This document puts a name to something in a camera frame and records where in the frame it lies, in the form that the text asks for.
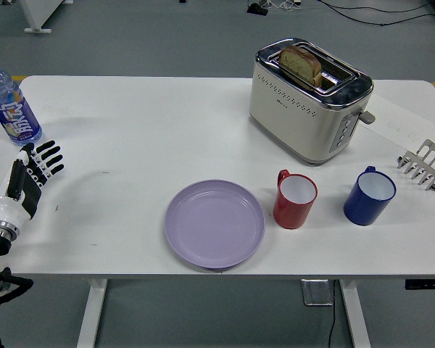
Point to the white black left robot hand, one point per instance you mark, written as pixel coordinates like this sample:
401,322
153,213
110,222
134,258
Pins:
9,212

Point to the purple plate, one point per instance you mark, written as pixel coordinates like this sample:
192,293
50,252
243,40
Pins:
214,224

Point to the blue drink bottle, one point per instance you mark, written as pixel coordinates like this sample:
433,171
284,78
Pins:
16,116

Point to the white table leg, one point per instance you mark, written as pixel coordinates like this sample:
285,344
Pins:
92,315
353,315

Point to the red mug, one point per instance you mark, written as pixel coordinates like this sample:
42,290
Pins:
290,214

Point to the cream silver toaster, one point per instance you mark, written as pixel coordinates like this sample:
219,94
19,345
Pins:
293,123

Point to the grey metal floor box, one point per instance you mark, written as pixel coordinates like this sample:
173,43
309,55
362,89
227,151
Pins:
316,293

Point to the black floor device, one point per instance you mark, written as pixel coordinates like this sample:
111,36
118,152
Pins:
257,9

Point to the brown bread slice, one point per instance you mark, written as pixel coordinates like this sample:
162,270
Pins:
299,63

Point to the blue mug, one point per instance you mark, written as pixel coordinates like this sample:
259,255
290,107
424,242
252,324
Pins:
362,210

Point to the white paper sheet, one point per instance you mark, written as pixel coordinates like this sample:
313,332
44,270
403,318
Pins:
395,119

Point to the metal toast rack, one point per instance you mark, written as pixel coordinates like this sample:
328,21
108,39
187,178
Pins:
426,163

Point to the black table control panel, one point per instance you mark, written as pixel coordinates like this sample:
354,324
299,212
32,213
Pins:
426,284

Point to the white furniture frame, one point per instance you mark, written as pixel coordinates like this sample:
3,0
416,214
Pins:
36,21

